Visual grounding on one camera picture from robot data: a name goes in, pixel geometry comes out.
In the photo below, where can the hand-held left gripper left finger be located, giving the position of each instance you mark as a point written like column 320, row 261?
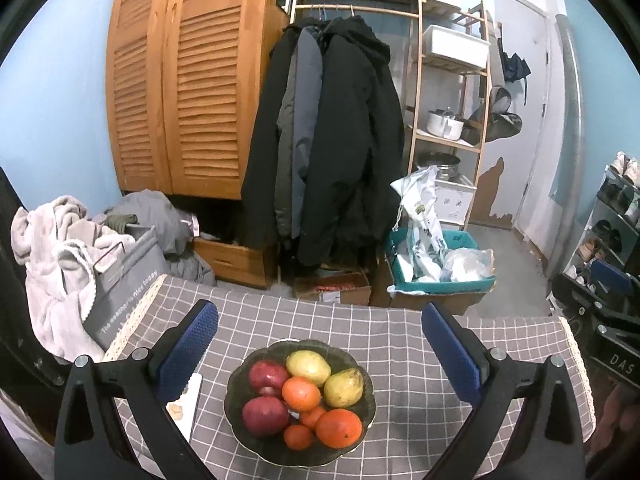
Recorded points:
column 192, row 340

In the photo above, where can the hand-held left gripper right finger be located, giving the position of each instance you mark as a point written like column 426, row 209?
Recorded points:
column 450, row 345

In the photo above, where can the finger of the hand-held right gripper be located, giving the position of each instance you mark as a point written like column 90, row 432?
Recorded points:
column 607, row 276

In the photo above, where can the red apple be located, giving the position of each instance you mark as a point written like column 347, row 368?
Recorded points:
column 265, row 415
column 267, row 375

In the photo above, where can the yellow-green pear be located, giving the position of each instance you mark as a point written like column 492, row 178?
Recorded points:
column 342, row 387
column 307, row 366

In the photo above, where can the orange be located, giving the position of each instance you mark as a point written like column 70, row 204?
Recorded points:
column 300, row 392
column 338, row 428

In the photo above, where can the small tangerine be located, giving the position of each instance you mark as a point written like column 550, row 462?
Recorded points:
column 312, row 417
column 298, row 436

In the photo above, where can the green glass bowl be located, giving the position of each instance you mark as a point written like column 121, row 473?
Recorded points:
column 295, row 457

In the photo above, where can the person's right hand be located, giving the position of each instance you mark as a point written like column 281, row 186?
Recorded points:
column 617, row 417

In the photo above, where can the shoe rack with shoes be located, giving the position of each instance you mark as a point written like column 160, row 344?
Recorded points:
column 610, row 235

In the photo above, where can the large cardboard box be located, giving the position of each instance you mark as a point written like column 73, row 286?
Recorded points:
column 435, row 305

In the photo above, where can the teal basket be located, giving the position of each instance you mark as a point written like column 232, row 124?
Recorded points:
column 450, row 287

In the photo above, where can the white phone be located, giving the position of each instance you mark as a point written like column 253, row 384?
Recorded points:
column 187, row 410

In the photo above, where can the grey laundry bag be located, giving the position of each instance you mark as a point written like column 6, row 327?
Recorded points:
column 125, row 300

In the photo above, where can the clear plastic bag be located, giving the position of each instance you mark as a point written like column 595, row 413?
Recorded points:
column 467, row 265

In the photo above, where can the wooden drawer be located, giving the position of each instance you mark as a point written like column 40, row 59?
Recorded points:
column 230, row 260

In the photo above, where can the grey clothes pile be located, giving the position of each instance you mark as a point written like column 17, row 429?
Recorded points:
column 155, row 220

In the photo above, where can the small cardboard box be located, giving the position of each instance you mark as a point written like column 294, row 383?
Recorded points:
column 335, row 292

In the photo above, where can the grey checked tablecloth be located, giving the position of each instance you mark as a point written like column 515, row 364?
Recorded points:
column 325, row 320

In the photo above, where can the white printed bag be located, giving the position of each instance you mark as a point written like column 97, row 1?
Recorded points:
column 422, row 220

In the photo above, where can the olive cloth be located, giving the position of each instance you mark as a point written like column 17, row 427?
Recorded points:
column 120, row 220

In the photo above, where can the white patterned box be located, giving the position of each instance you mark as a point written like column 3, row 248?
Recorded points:
column 455, row 202

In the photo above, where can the silver pipe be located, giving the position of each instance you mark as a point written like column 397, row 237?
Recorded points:
column 570, row 135

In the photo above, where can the light fleece blanket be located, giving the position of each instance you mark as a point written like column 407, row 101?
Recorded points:
column 50, row 280

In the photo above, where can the steel pot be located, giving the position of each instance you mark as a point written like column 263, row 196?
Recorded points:
column 439, row 166

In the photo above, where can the pale door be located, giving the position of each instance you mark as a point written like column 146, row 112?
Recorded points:
column 520, row 110

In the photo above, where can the grey hanging bag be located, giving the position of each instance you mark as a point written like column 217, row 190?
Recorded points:
column 500, row 120

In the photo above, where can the black jacket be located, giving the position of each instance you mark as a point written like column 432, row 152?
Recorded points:
column 265, row 135

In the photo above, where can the black umbrella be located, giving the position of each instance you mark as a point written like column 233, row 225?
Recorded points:
column 515, row 65

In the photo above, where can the large black coat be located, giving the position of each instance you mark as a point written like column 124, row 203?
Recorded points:
column 350, row 135

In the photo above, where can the wooden shelf unit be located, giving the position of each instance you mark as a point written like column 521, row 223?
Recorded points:
column 415, row 110

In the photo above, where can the grey jacket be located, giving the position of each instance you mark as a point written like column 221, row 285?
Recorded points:
column 302, row 110

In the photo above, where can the wooden louvered wardrobe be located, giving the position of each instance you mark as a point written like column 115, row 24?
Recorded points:
column 200, row 85

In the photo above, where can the wide white storage box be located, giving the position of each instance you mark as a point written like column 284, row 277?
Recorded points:
column 455, row 46

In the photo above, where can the black frame with bolts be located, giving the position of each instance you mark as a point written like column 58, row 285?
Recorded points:
column 20, row 310

